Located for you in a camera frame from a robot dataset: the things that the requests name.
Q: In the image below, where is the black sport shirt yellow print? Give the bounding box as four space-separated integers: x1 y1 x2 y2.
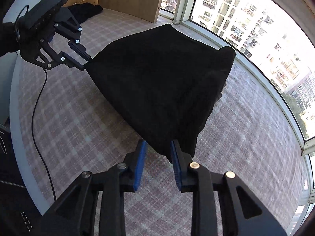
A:
85 24 236 157

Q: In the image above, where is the dark navy garment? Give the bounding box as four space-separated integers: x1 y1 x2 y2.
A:
67 2 103 24

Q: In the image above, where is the pink plaid table cloth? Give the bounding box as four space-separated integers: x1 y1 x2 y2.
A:
14 11 305 235

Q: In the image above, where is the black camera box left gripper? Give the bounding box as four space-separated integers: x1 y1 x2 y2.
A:
17 0 68 30

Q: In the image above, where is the black cable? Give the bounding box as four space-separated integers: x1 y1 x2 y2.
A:
13 4 57 201

